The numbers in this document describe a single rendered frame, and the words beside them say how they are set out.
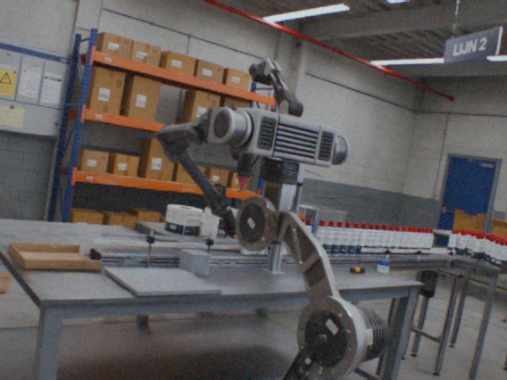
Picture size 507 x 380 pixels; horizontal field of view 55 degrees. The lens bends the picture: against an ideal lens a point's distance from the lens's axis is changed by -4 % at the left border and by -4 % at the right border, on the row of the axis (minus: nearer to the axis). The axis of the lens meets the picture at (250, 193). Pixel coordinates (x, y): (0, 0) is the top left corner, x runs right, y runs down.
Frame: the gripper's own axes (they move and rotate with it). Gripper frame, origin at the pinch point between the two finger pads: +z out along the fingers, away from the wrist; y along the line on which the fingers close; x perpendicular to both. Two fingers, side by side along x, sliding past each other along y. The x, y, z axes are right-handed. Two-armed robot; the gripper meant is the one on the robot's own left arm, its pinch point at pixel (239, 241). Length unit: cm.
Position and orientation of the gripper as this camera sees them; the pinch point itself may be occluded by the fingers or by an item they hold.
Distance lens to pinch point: 257.3
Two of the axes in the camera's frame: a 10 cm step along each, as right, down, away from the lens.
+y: -6.4, -1.8, 7.5
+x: -6.9, 5.6, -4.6
